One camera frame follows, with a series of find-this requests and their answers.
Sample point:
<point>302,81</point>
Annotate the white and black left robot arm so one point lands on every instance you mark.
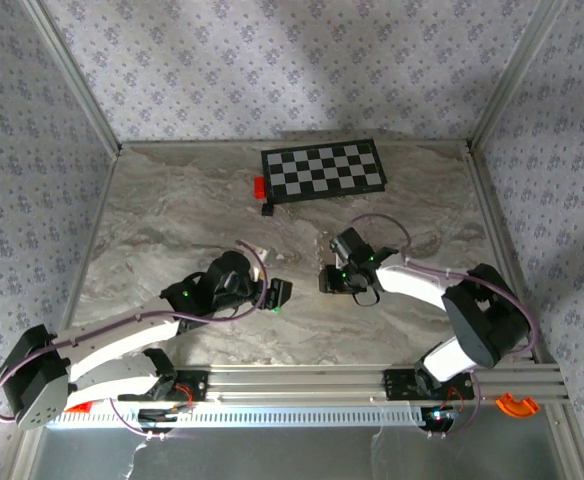
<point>112,340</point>

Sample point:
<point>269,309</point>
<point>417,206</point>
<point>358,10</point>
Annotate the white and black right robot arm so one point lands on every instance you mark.
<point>412,285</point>

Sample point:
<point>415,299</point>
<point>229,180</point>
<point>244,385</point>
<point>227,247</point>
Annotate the black toy brick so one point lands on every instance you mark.
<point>267,209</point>

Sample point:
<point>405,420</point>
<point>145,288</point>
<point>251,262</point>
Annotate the black and grey chessboard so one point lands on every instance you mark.
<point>324,170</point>

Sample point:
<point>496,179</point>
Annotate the red toy brick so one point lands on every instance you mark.
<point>259,187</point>

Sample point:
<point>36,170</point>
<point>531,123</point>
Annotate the small circuit board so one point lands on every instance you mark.
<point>439,415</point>

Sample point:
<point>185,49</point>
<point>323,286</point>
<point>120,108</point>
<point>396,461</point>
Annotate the orange flat plastic piece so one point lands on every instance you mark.
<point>78,407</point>

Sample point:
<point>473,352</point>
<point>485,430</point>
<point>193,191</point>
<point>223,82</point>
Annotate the orange curved plastic part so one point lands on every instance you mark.
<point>517,407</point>

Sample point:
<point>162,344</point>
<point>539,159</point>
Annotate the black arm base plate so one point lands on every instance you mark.
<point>197,385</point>
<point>397,385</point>

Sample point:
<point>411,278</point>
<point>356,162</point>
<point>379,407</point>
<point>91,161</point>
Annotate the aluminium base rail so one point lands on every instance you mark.
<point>297,382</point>

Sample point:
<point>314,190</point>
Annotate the aluminium table edge rail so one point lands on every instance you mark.
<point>92,235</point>
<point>197,144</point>
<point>492,220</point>

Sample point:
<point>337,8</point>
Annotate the aluminium frame post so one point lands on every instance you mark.
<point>79,85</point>
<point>512,75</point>

